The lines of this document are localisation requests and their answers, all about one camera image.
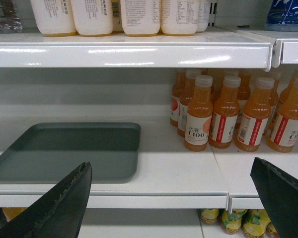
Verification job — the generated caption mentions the orange juice bottle red label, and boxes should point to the orange juice bottle red label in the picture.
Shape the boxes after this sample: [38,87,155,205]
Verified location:
[208,76,241,149]

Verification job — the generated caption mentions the white yogurt drink bottle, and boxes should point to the white yogurt drink bottle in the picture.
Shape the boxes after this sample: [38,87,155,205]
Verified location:
[160,0,200,36]
[30,0,76,37]
[120,0,161,37]
[71,0,113,37]

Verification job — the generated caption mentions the yellow lemon tea bottle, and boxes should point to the yellow lemon tea bottle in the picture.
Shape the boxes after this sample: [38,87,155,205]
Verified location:
[242,209,271,238]
[198,208,220,225]
[220,209,248,235]

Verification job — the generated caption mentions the grey silver serving tray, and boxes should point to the grey silver serving tray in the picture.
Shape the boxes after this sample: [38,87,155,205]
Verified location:
[0,122,141,184]

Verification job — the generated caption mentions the white upper shelf board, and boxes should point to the white upper shelf board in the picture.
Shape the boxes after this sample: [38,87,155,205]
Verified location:
[0,27,272,69]

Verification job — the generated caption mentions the blue drink bottle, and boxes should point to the blue drink bottle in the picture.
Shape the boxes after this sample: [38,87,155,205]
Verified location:
[265,0,298,32]

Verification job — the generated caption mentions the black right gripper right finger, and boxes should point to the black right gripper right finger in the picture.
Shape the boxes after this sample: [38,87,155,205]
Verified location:
[250,157,298,238]

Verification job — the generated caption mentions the orange juice bottle far right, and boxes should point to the orange juice bottle far right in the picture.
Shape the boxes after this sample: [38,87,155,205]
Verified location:
[267,79,298,153]

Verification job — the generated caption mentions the orange C100 juice bottle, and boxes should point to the orange C100 juice bottle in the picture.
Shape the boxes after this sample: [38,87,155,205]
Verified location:
[184,75,213,152]

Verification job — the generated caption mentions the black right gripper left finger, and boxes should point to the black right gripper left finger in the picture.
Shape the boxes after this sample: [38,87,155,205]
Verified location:
[0,162,92,238]

